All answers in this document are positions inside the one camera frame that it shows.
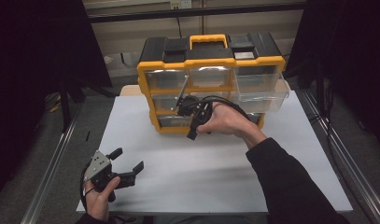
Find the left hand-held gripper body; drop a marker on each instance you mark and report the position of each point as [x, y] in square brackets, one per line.
[97, 168]

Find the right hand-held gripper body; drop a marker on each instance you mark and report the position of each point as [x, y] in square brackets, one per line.
[201, 112]

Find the yellow black drawer cabinet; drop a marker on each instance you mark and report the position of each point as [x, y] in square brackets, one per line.
[166, 65]

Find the clear plastic drawer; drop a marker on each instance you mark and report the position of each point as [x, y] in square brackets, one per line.
[259, 93]

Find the person's right hand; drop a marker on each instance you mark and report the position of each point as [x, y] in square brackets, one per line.
[228, 121]

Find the person's left hand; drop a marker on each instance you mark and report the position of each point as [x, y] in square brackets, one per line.
[97, 203]

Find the small black floor object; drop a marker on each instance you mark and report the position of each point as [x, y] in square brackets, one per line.
[88, 136]

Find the black metal stand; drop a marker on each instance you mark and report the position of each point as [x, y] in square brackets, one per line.
[65, 112]
[320, 93]

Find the beige wooden board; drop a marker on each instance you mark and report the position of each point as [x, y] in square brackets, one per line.
[130, 90]

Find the small yellow object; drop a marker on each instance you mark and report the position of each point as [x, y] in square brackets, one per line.
[54, 108]

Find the white paper scrap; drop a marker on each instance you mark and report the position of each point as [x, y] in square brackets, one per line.
[109, 59]

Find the black horizontal bar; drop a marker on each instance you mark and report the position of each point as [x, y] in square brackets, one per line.
[194, 12]

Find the black curtain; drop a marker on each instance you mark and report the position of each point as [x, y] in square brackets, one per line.
[358, 46]
[22, 62]

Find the aluminium floor rail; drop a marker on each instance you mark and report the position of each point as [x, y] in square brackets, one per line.
[349, 161]
[47, 183]

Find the white wall outlet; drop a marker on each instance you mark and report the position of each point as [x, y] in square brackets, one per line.
[181, 3]

